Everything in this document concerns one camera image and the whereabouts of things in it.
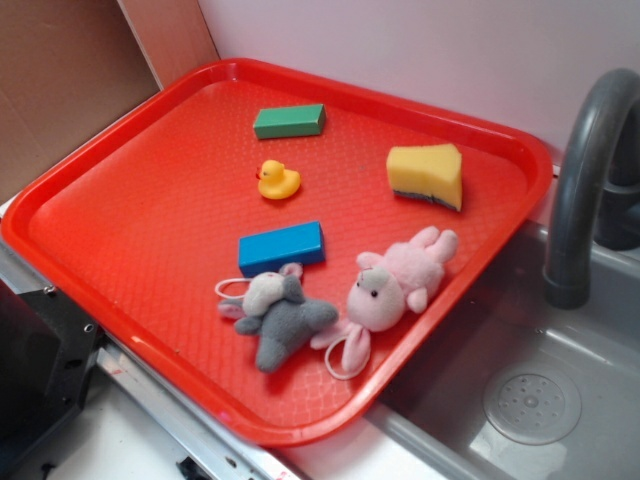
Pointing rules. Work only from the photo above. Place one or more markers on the yellow sponge with grey pad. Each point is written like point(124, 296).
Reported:
point(433, 173)

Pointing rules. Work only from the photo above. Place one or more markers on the red plastic tray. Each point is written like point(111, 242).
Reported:
point(139, 225)

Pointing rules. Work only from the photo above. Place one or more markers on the blue rectangular block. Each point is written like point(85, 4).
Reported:
point(270, 250)

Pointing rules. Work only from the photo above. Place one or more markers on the yellow rubber duck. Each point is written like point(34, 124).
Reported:
point(276, 182)

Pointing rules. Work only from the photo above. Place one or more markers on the grey plush animal toy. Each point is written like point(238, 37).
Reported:
point(277, 311)

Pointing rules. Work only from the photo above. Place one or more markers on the pink plush bunny toy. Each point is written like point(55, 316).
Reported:
point(403, 279)

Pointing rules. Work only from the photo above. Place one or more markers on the green rectangular block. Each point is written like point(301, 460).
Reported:
point(290, 122)

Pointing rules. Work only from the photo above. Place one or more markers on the grey toy sink basin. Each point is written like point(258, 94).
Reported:
point(509, 387)

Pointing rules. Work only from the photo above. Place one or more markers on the grey plastic faucet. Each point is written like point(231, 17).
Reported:
point(597, 195)

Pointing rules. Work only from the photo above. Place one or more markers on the brown cardboard panel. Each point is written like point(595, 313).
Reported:
point(69, 69)

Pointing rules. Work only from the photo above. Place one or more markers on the silver metal rail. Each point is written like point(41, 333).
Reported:
point(133, 425)

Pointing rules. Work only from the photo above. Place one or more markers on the black metal bracket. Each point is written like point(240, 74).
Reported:
point(48, 348)

